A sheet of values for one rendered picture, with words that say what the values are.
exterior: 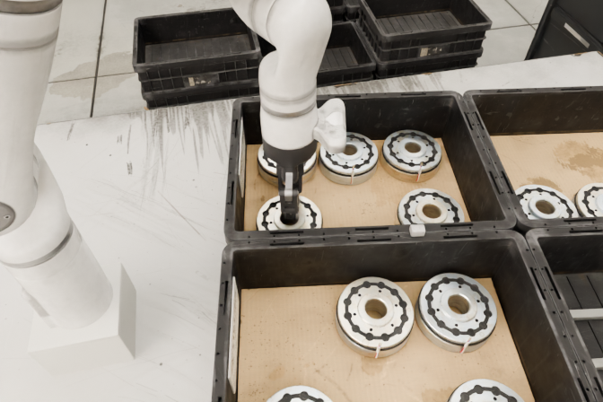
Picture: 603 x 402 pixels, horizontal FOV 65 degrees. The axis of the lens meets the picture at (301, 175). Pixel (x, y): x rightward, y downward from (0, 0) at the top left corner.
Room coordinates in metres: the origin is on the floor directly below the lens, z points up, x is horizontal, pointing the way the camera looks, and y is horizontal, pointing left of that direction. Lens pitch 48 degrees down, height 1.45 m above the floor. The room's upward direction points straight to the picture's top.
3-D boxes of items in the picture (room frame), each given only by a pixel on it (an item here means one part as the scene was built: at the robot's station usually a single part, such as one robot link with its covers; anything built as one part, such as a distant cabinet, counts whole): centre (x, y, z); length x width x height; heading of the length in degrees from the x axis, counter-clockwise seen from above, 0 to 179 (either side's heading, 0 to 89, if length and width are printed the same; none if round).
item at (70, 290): (0.34, 0.33, 0.88); 0.09 x 0.09 x 0.17; 21
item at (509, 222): (0.52, -0.09, 0.92); 0.40 x 0.30 x 0.02; 93
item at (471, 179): (0.52, -0.09, 0.87); 0.40 x 0.30 x 0.11; 93
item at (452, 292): (0.30, -0.21, 0.86); 0.05 x 0.05 x 0.01
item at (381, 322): (0.29, -0.10, 0.86); 0.05 x 0.05 x 0.01
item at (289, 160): (0.47, 0.02, 0.98); 0.08 x 0.08 x 0.09
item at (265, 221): (0.44, 0.02, 0.86); 0.10 x 0.10 x 0.01
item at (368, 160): (0.59, -0.08, 0.86); 0.10 x 0.10 x 0.01
